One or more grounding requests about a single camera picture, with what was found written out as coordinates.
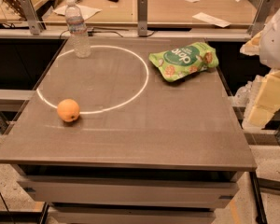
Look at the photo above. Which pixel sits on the orange fruit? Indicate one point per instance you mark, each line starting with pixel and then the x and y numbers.
pixel 68 110

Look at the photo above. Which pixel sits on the left sanitizer pump bottle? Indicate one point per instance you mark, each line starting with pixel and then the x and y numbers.
pixel 242 94

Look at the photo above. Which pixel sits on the left metal bracket post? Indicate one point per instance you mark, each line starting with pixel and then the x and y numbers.
pixel 34 23

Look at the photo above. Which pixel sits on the middle metal bracket post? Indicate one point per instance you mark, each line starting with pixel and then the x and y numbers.
pixel 142 17

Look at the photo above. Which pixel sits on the drawer cabinet under table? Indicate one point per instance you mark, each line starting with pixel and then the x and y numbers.
pixel 96 200

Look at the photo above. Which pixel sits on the right metal bracket post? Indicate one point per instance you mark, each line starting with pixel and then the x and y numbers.
pixel 263 11

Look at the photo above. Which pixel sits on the green rice chip bag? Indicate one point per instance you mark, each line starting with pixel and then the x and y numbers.
pixel 177 63

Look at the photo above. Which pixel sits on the white paper right desk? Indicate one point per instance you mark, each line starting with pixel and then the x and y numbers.
pixel 211 20

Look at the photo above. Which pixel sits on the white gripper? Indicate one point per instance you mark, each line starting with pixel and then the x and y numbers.
pixel 276 44

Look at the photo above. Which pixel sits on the metal bracket post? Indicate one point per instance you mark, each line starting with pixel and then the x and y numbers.
pixel 34 23
pixel 142 17
pixel 263 11

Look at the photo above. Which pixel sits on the clear plastic water bottle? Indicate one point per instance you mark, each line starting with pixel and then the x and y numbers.
pixel 77 29

